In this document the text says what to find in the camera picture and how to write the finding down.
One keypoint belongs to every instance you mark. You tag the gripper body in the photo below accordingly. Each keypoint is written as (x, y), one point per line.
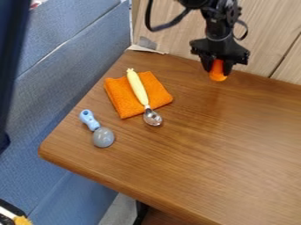
(219, 48)

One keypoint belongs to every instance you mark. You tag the orange toy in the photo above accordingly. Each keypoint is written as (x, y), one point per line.
(217, 72)

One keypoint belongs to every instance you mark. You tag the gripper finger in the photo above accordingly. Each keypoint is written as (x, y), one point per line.
(206, 63)
(228, 66)

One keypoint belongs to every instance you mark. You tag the orange cloth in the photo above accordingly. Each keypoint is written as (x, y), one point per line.
(137, 94)

